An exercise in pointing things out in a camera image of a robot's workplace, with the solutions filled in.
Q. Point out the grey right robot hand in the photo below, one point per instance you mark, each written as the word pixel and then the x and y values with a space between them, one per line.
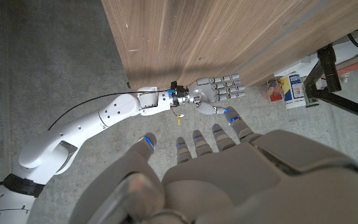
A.
pixel 210 91

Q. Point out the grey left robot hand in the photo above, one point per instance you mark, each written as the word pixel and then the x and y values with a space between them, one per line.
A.
pixel 244 186

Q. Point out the flat white box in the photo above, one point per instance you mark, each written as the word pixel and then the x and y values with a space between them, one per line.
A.
pixel 294 67

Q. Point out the white wipes canister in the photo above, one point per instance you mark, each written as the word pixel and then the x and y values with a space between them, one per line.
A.
pixel 292 90

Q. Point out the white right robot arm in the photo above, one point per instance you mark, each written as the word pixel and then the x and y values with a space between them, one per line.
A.
pixel 73 133

